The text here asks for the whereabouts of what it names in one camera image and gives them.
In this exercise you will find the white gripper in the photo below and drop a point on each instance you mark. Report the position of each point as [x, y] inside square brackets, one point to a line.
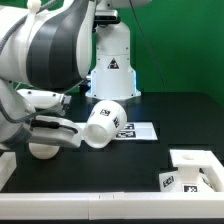
[50, 127]

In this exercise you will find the white lamp bulb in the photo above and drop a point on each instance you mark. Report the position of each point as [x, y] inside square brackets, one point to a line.
[43, 151]

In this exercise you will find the white lamp base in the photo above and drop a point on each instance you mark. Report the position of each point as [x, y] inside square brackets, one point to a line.
[187, 177]

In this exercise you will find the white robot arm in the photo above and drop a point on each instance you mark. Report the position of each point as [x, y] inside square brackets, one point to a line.
[47, 50]

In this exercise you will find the white lamp shade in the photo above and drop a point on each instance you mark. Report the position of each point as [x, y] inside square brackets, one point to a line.
[106, 120]

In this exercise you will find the white left barrier block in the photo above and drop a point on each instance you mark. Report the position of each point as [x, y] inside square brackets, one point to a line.
[7, 167]

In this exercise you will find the white barrier block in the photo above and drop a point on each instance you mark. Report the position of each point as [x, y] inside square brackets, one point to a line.
[7, 167]
[214, 172]

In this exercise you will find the white marker paper sheet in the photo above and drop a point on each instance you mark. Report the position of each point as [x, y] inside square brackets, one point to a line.
[137, 131]

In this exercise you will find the white right barrier block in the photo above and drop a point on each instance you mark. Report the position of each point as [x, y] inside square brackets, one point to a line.
[214, 172]

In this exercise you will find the white front barrier wall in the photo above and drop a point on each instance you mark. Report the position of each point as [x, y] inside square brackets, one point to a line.
[97, 206]

